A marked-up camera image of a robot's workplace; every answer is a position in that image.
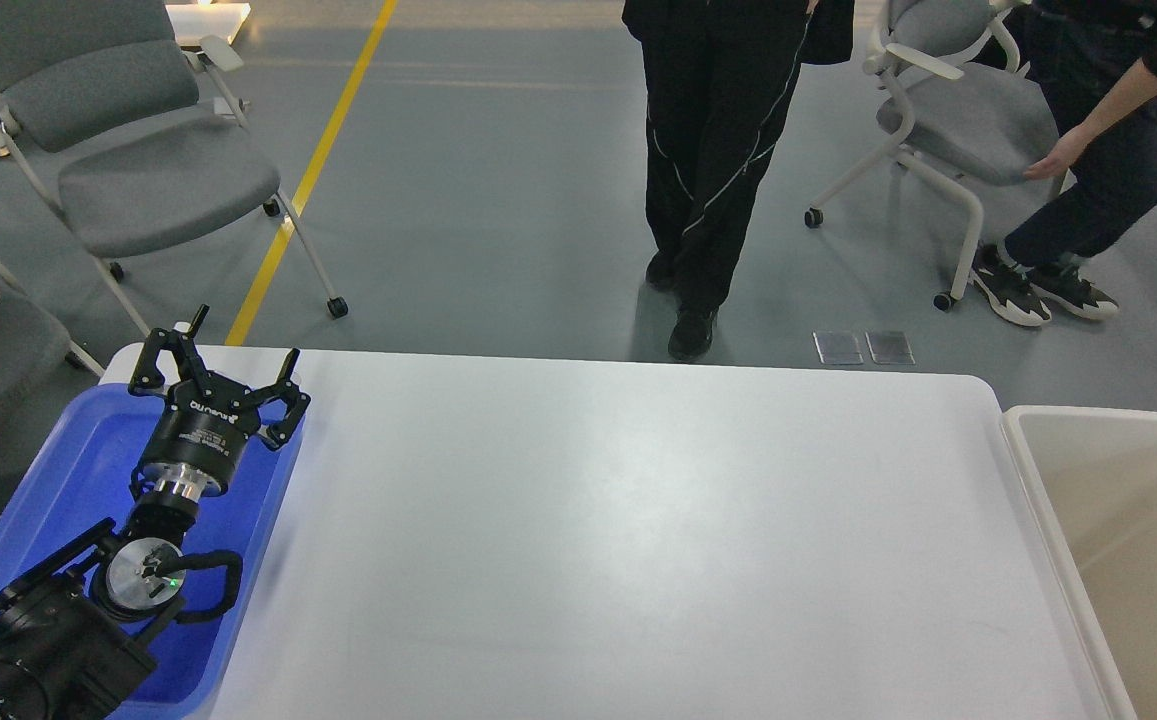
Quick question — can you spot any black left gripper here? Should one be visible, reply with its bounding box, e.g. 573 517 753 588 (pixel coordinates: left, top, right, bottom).
126 306 311 497

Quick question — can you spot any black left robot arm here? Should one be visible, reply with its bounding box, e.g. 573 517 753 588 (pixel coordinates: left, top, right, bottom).
0 311 310 719

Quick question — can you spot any beige plastic bin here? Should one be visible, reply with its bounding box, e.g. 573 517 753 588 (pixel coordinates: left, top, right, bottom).
1003 405 1157 719

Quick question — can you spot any blue plastic tray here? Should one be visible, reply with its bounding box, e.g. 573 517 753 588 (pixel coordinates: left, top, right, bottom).
0 384 303 719

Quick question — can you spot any right metal floor plate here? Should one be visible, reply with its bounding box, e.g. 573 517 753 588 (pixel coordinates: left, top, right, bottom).
865 331 915 366

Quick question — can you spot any metal floor plate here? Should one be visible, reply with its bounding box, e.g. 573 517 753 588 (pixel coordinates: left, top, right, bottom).
815 331 865 366
865 331 915 366

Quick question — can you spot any white table in background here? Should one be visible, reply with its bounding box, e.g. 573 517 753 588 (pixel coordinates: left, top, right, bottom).
165 1 252 47

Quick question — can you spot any left metal floor plate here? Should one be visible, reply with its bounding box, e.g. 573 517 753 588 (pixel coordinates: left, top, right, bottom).
815 331 865 366

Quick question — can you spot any seated person in black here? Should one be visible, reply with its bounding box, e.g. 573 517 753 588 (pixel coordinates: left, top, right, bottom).
971 1 1157 326

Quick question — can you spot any grey chair right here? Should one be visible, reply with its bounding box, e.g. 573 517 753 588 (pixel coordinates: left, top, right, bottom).
805 1 1057 311

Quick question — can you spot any person in black tracksuit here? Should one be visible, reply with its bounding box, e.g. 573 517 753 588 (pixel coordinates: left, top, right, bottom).
622 1 854 363

